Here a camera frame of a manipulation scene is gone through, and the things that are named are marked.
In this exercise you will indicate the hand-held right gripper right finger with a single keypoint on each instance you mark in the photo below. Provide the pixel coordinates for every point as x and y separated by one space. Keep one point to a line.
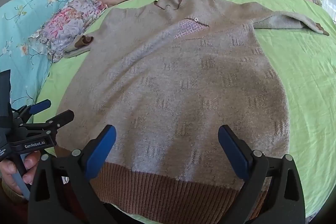
233 153

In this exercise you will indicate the teal floral blanket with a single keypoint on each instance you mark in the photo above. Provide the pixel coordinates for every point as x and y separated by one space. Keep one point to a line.
21 16

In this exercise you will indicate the green bed sheet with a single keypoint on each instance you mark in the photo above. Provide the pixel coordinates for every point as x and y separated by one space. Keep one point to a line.
302 69

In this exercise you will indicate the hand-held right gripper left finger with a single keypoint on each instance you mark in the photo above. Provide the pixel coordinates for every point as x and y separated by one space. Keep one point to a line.
102 153

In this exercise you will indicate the grey knitted sweater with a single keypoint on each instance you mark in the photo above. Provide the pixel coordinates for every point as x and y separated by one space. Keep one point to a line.
170 82

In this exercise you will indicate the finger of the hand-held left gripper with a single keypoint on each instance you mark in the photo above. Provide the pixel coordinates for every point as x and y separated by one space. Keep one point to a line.
39 106
60 119

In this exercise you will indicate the floral ruffled pillow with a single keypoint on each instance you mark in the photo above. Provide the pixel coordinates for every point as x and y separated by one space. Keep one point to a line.
68 22

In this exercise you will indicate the person's left hand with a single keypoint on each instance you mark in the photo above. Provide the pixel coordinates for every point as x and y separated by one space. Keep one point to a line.
8 171

